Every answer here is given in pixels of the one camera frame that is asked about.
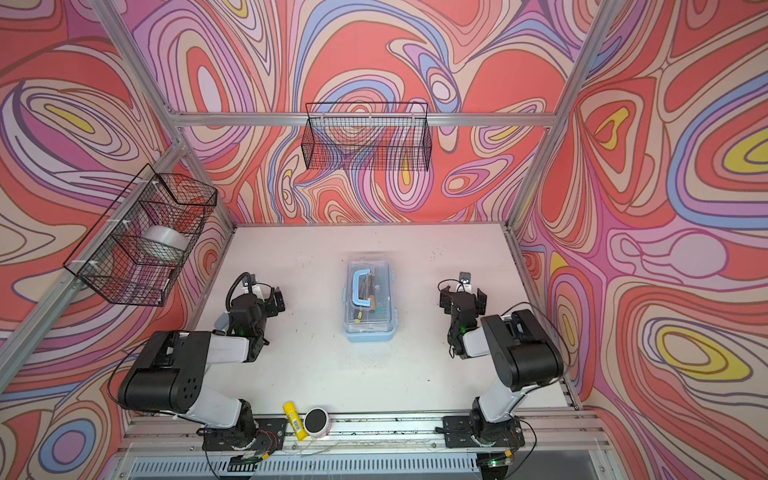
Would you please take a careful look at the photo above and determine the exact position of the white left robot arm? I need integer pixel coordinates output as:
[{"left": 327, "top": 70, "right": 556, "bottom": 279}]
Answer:
[{"left": 117, "top": 288, "right": 285, "bottom": 451}]

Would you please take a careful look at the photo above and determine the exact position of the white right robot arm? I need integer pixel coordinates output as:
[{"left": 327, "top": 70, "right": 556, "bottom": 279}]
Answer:
[{"left": 437, "top": 287, "right": 565, "bottom": 452}]

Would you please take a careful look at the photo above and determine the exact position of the light blue stapler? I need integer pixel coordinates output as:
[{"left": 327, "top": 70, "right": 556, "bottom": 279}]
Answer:
[{"left": 212, "top": 312, "right": 230, "bottom": 336}]

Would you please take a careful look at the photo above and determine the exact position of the yellow glue stick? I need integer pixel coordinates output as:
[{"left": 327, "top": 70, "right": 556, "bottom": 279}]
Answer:
[{"left": 283, "top": 401, "right": 309, "bottom": 442}]

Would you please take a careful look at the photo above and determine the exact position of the black white tape roll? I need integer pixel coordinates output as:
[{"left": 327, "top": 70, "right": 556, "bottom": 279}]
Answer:
[{"left": 303, "top": 407, "right": 331, "bottom": 439}]

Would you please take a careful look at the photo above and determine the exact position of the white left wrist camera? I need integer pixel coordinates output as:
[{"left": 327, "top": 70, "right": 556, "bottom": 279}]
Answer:
[{"left": 243, "top": 284, "right": 269, "bottom": 299}]

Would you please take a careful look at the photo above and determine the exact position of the grey duct tape roll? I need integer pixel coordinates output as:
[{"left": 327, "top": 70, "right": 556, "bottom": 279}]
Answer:
[{"left": 142, "top": 225, "right": 189, "bottom": 258}]

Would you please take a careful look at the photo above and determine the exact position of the black wire basket left wall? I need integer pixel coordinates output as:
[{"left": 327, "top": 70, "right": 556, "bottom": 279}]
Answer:
[{"left": 63, "top": 165, "right": 218, "bottom": 307}]

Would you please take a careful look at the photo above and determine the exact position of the black wire basket wall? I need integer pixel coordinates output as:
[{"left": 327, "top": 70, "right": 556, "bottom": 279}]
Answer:
[
  {"left": 63, "top": 165, "right": 218, "bottom": 307},
  {"left": 301, "top": 101, "right": 432, "bottom": 172}
]

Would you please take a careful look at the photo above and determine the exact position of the aluminium mounting rail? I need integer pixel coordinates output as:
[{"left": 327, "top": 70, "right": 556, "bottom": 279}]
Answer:
[{"left": 104, "top": 409, "right": 628, "bottom": 479}]

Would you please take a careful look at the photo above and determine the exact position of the black wire basket back wall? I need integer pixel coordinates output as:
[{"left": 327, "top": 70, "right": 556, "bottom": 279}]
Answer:
[{"left": 301, "top": 101, "right": 432, "bottom": 172}]

